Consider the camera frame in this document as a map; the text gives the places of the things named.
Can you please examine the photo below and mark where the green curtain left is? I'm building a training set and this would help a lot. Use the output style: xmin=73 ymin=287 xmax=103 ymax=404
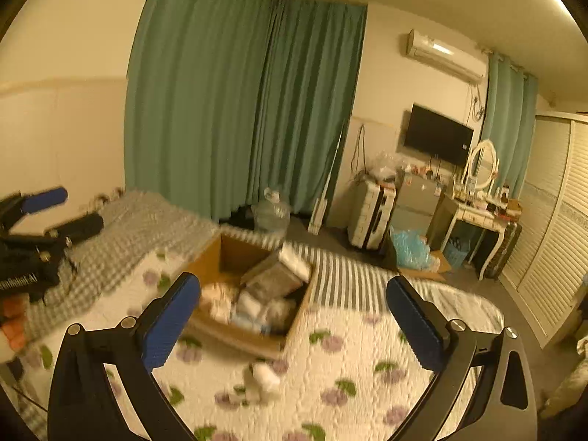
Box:
xmin=123 ymin=0 xmax=368 ymax=220

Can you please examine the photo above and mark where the black wall television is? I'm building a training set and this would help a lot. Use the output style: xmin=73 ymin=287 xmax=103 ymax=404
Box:
xmin=404 ymin=104 xmax=473 ymax=168

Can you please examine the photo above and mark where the white louvered wardrobe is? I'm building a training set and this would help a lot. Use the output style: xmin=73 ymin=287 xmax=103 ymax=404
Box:
xmin=499 ymin=112 xmax=587 ymax=347

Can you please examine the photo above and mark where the person's left hand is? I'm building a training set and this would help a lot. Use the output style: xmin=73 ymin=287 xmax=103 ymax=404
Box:
xmin=1 ymin=294 xmax=29 ymax=363

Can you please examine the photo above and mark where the light blue tissue pack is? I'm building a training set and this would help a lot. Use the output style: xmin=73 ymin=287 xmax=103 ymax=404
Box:
xmin=229 ymin=291 xmax=269 ymax=334

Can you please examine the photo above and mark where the clear water jug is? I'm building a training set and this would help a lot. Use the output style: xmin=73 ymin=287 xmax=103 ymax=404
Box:
xmin=252 ymin=187 xmax=291 ymax=237

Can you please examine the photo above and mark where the green curtain right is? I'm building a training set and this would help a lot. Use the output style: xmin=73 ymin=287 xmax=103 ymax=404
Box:
xmin=481 ymin=53 xmax=538 ymax=199

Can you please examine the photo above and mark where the rolled white sock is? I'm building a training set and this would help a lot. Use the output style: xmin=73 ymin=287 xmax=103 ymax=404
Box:
xmin=243 ymin=361 xmax=281 ymax=404

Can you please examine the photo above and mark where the silver mini fridge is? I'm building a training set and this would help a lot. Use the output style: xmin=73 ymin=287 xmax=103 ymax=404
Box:
xmin=390 ymin=172 xmax=444 ymax=236

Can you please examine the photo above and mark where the floral black white tissue pack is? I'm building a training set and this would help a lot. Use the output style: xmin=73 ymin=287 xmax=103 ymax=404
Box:
xmin=241 ymin=244 xmax=312 ymax=304

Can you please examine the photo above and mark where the grey checked bed sheet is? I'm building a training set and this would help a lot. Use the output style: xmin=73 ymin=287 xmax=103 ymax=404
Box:
xmin=25 ymin=191 xmax=394 ymax=340

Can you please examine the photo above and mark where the white floral quilt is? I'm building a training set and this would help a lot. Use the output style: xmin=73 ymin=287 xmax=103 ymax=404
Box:
xmin=19 ymin=251 xmax=504 ymax=440

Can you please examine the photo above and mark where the white suitcase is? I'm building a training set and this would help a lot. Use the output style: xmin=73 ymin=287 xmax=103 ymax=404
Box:
xmin=347 ymin=179 xmax=396 ymax=250

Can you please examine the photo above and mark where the white air conditioner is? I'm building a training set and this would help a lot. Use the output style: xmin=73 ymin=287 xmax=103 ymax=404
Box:
xmin=406 ymin=29 xmax=486 ymax=85

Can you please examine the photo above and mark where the open cardboard box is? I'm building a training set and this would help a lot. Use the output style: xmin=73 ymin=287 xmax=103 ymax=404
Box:
xmin=184 ymin=234 xmax=318 ymax=359

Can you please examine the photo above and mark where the white dressing table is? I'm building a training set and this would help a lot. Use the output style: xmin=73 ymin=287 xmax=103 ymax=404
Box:
xmin=426 ymin=193 xmax=507 ymax=281

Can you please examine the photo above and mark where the white oval vanity mirror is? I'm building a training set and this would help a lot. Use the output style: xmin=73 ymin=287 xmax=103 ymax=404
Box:
xmin=463 ymin=139 xmax=499 ymax=192

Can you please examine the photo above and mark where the green curtain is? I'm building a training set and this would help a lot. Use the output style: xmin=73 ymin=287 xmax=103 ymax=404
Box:
xmin=481 ymin=53 xmax=538 ymax=199
xmin=123 ymin=0 xmax=368 ymax=220

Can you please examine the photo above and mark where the blue plastic bag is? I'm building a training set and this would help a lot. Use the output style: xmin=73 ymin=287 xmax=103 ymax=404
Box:
xmin=389 ymin=229 xmax=441 ymax=273

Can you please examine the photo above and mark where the white glove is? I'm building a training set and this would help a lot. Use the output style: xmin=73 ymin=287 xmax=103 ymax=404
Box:
xmin=261 ymin=299 xmax=297 ymax=333

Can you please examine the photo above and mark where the cream cloth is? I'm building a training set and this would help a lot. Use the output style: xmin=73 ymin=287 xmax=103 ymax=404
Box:
xmin=198 ymin=282 xmax=239 ymax=325

